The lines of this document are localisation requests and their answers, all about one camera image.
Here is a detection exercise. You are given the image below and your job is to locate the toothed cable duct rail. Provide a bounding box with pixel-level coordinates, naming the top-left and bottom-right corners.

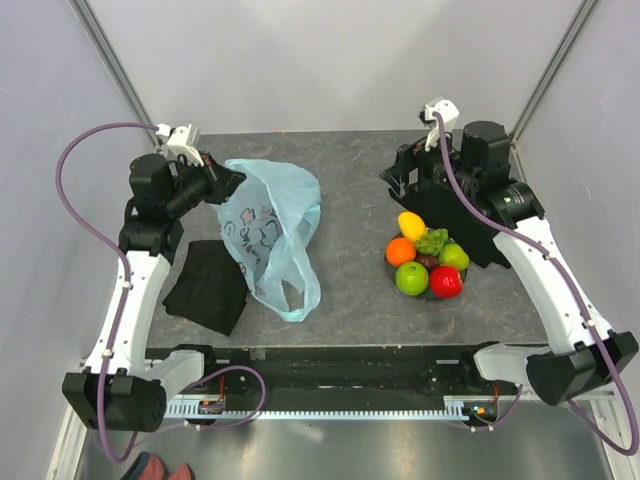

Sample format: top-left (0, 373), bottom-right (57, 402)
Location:
top-left (164, 398), bottom-right (488, 421)

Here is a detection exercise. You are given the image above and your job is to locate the green pear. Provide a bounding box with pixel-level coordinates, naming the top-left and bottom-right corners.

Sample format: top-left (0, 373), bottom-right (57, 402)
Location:
top-left (439, 243), bottom-right (470, 271)

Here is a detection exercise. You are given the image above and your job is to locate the green grape bunch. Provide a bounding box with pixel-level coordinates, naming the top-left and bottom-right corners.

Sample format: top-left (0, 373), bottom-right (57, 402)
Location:
top-left (414, 229), bottom-right (449, 256)

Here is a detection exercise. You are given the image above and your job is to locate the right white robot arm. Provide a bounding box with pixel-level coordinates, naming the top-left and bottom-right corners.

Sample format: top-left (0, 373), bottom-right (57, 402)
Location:
top-left (380, 120), bottom-right (639, 406)

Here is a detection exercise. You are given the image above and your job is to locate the right aluminium corner post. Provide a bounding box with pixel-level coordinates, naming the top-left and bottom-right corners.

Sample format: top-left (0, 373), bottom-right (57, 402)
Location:
top-left (508, 0), bottom-right (601, 146)

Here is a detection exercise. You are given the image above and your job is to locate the pink shoe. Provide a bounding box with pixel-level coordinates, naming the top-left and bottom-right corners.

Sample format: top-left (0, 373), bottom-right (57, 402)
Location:
top-left (121, 452), bottom-right (169, 480)
top-left (167, 463), bottom-right (195, 480)

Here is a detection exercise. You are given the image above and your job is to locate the green apple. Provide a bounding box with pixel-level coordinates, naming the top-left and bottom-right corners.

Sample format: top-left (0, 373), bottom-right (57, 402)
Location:
top-left (395, 261), bottom-right (429, 296)

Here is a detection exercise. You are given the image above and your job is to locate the yellow mango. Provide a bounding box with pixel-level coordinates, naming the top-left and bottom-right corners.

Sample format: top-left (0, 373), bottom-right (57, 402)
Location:
top-left (397, 211), bottom-right (428, 243)

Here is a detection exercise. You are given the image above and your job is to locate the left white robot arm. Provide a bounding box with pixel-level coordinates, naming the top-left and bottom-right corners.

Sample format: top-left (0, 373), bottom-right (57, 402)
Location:
top-left (62, 153), bottom-right (246, 432)

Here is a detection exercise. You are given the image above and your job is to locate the orange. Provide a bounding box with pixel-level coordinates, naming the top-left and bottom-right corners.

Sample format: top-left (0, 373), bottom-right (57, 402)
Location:
top-left (385, 237), bottom-right (417, 268)

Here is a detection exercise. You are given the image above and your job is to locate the dark purple plum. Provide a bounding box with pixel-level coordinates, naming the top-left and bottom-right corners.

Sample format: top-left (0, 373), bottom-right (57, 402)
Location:
top-left (415, 253), bottom-right (440, 273)

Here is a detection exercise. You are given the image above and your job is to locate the light blue plastic bag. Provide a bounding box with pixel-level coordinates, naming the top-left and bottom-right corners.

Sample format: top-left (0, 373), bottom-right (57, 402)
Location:
top-left (214, 158), bottom-right (321, 323)

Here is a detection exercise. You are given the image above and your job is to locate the left aluminium corner post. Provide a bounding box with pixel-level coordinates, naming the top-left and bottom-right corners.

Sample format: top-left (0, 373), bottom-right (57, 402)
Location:
top-left (69, 0), bottom-right (152, 124)

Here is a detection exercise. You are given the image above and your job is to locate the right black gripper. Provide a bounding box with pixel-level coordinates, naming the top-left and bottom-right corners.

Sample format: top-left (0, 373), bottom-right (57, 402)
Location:
top-left (380, 121), bottom-right (479, 197)

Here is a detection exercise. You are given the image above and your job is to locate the left black cloth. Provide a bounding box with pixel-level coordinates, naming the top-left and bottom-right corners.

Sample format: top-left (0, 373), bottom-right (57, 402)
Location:
top-left (163, 240), bottom-right (248, 336)

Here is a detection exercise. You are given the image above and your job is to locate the red apple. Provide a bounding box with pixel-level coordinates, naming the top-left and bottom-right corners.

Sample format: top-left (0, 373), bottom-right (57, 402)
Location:
top-left (429, 266), bottom-right (464, 299)

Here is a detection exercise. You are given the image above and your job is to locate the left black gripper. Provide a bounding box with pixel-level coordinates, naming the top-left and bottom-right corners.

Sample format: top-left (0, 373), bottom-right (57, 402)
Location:
top-left (165, 150), bottom-right (246, 216)

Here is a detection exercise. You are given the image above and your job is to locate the right black cloth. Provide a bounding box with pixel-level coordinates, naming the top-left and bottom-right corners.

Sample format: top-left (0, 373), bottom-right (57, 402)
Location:
top-left (396, 187), bottom-right (511, 269)

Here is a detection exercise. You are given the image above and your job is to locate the black cloth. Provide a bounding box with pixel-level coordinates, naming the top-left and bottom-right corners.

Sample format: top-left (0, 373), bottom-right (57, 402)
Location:
top-left (396, 187), bottom-right (511, 269)
top-left (163, 240), bottom-right (248, 336)

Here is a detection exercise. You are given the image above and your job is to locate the aluminium corner post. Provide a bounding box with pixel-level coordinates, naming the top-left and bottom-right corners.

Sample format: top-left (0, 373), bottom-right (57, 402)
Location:
top-left (69, 0), bottom-right (152, 124)
top-left (508, 0), bottom-right (601, 146)

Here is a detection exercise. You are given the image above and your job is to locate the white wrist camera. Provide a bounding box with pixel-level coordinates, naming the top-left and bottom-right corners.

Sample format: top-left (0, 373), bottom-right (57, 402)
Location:
top-left (155, 124), bottom-right (205, 167)
top-left (418, 99), bottom-right (460, 152)

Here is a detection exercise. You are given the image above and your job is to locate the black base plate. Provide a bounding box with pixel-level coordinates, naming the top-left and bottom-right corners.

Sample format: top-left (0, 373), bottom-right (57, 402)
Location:
top-left (200, 345), bottom-right (517, 397)

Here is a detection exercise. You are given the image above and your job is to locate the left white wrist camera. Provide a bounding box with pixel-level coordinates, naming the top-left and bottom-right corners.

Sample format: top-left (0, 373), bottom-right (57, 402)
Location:
top-left (155, 124), bottom-right (205, 167)

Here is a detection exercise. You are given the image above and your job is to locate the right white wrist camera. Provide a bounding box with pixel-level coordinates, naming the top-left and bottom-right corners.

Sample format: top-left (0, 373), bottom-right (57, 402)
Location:
top-left (418, 99), bottom-right (460, 152)

